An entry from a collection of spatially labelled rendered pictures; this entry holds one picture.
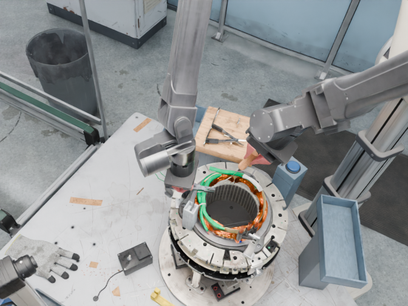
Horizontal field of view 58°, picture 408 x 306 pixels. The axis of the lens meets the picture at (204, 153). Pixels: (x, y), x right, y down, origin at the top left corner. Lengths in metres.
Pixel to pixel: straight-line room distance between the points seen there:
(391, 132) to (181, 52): 0.66
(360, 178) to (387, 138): 0.17
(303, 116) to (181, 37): 0.26
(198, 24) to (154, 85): 2.29
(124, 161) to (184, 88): 0.81
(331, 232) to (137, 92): 2.10
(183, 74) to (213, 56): 2.61
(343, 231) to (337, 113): 0.62
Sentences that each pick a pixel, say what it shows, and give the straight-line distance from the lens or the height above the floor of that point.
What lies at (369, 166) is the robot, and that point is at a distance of 1.20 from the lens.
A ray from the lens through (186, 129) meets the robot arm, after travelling 0.72.
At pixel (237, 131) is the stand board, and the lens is 1.22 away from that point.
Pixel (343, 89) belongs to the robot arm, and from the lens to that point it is 0.56.
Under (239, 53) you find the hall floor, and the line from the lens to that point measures 3.39.
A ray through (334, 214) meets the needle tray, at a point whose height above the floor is 1.02.
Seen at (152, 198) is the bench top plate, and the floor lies 0.78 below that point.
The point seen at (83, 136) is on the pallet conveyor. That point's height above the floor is 0.72.
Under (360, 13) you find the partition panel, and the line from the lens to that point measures 3.06.
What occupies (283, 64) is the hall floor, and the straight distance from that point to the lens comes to 3.37.
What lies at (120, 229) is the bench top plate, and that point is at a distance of 1.32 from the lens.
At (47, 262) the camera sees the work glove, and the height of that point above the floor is 0.80.
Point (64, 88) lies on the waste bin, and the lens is 2.44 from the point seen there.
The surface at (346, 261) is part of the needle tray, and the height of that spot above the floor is 1.02.
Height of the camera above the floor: 1.95
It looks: 51 degrees down
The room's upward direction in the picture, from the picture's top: 8 degrees clockwise
